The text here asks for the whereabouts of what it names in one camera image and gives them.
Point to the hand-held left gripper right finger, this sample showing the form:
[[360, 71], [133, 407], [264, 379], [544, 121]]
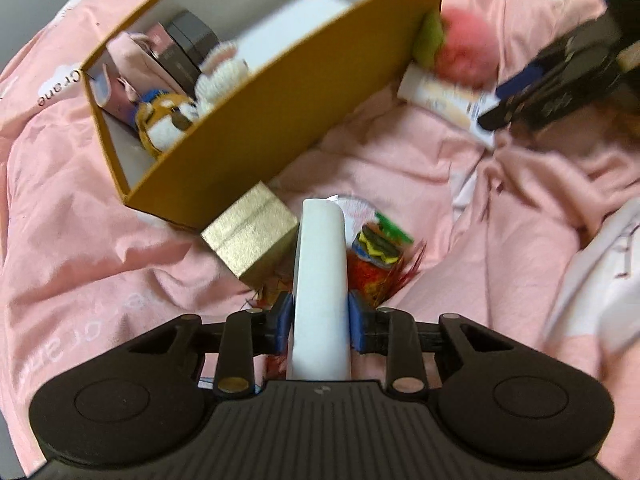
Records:
[[356, 317]]

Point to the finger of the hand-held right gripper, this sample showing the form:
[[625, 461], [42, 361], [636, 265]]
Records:
[[520, 81], [500, 116]]

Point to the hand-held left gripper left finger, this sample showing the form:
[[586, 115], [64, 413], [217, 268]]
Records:
[[284, 317]]

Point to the white long box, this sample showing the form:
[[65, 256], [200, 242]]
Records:
[[320, 285]]

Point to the cream tube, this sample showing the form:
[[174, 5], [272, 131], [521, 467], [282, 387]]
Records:
[[440, 95]]

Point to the orange cardboard box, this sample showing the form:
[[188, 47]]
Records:
[[260, 125]]

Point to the white knitted bunny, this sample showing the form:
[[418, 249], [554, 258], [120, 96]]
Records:
[[220, 77]]

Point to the pink card holder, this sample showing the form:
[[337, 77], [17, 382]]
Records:
[[117, 102]]

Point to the pink plush pouch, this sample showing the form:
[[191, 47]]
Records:
[[135, 55]]

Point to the burger print snack cup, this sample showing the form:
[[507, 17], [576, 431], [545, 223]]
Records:
[[375, 260]]

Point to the pink green fluffy toy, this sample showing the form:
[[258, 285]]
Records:
[[460, 45]]

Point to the gold gift box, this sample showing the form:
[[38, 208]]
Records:
[[250, 232]]

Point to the pink printed blanket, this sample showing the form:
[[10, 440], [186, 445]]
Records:
[[100, 260]]

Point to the tiger plush toy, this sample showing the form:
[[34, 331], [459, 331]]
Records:
[[160, 130]]

